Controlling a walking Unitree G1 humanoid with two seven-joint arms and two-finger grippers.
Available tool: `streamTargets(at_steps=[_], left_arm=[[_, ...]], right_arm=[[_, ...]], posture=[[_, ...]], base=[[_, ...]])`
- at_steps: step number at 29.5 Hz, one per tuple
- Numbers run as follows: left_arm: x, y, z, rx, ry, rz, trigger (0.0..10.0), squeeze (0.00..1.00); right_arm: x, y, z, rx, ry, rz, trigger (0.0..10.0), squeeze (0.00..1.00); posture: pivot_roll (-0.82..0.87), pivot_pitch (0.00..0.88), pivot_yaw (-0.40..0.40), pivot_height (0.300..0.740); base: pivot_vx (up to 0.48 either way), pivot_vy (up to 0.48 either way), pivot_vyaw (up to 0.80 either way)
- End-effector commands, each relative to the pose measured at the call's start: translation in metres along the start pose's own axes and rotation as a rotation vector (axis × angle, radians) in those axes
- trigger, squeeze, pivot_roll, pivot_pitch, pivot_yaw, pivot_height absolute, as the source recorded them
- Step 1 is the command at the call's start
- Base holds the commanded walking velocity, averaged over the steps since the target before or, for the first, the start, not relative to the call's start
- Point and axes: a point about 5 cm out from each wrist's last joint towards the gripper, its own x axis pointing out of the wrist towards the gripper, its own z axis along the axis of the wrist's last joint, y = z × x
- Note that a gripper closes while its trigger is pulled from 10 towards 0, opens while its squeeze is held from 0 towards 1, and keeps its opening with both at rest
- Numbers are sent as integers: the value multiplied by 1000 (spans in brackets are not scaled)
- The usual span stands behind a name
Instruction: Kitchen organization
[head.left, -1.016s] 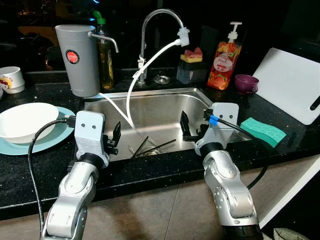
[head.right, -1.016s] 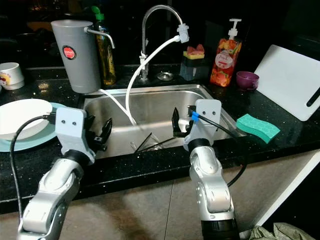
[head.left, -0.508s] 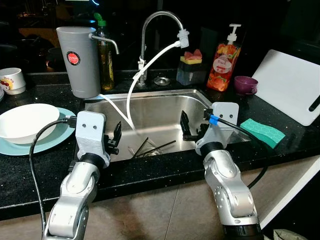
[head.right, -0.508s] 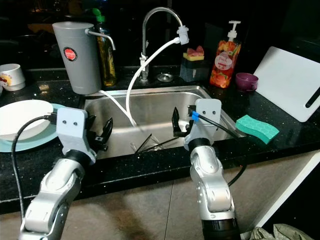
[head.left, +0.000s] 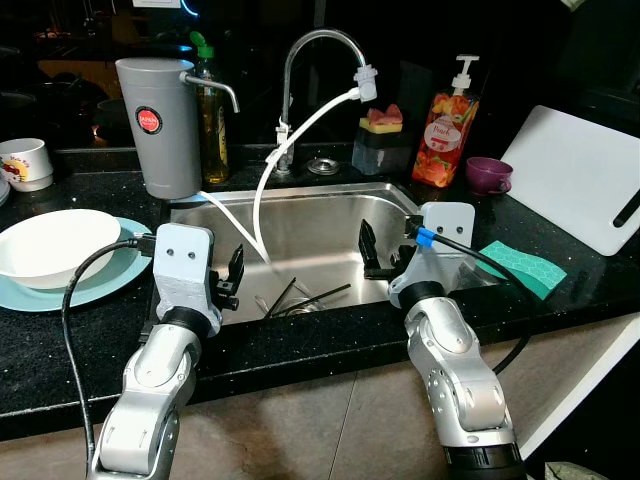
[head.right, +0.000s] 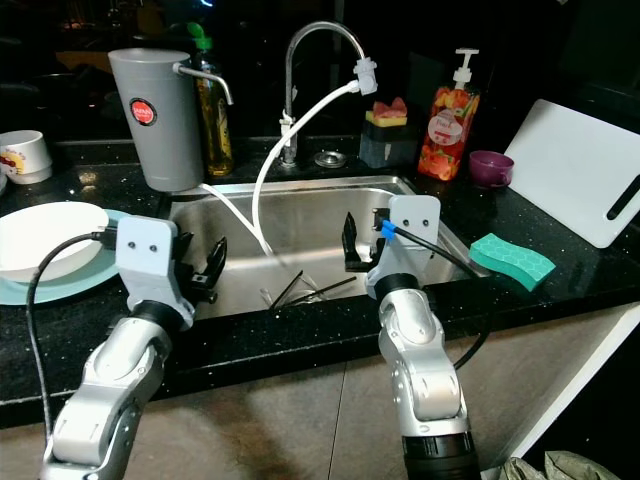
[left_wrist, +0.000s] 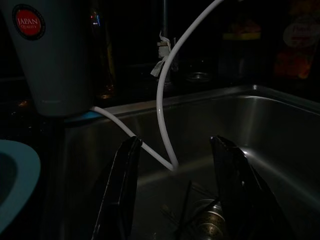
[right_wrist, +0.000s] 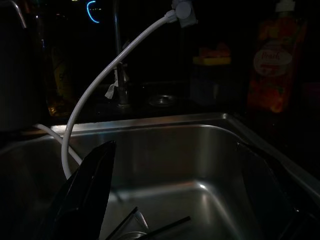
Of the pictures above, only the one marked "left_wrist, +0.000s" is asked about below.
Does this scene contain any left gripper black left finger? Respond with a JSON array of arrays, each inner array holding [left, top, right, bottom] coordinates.
[[91, 135, 143, 240]]

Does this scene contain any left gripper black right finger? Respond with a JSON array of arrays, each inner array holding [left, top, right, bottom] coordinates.
[[209, 135, 296, 240]]

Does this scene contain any black chopstick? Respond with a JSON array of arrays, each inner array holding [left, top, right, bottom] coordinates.
[[174, 179, 193, 240], [173, 198, 223, 235]]

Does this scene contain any metal sink drain strainer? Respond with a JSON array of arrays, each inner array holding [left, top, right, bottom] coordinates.
[[192, 199, 231, 240]]

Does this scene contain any stainless steel sink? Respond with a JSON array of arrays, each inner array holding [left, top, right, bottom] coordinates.
[[59, 84, 320, 240]]

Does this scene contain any teal plate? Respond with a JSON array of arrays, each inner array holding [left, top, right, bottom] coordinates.
[[0, 139, 42, 233]]

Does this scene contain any green capped oil bottle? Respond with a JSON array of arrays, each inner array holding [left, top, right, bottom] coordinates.
[[87, 0, 118, 100]]

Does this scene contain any round metal countertop cap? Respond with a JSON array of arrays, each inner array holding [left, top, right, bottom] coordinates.
[[186, 71, 212, 83]]

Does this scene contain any black sponge holder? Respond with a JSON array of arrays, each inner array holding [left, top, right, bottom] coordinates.
[[219, 37, 263, 81]]

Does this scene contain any grey water filter canister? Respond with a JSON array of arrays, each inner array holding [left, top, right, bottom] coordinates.
[[0, 0, 101, 126]]

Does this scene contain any orange pump soap bottle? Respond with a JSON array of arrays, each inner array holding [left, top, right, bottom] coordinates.
[[273, 0, 320, 81]]

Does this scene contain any yellow and red sponge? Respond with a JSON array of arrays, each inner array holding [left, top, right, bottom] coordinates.
[[222, 19, 262, 41]]

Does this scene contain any white water hose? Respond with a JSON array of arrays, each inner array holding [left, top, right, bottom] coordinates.
[[89, 0, 225, 172]]

